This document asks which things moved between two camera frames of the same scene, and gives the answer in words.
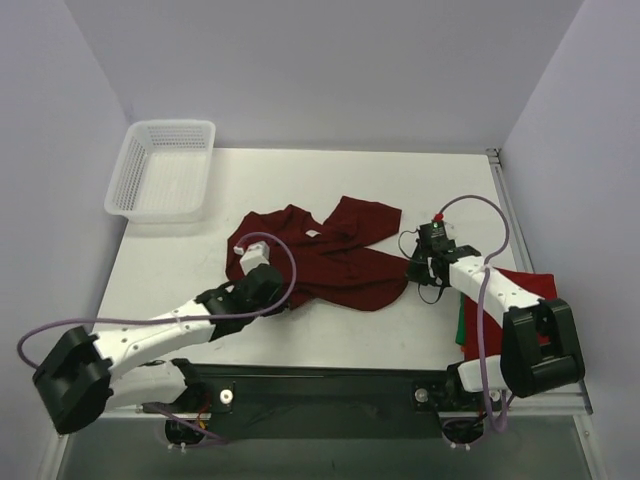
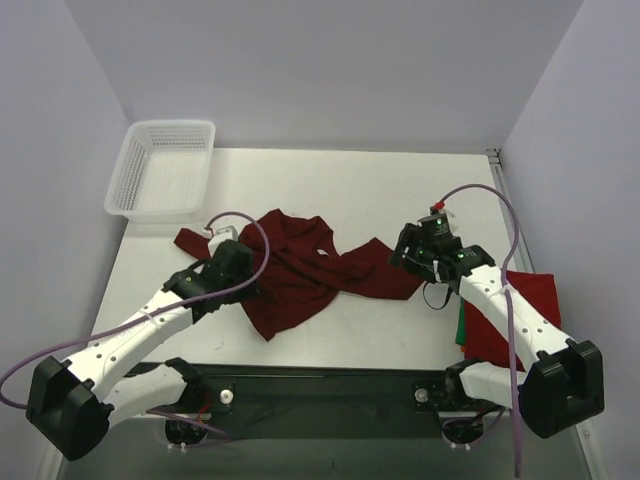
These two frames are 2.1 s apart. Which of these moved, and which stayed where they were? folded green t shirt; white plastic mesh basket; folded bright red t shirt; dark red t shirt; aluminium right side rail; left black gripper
Moved: dark red t shirt; left black gripper
Stayed: folded bright red t shirt; aluminium right side rail; folded green t shirt; white plastic mesh basket
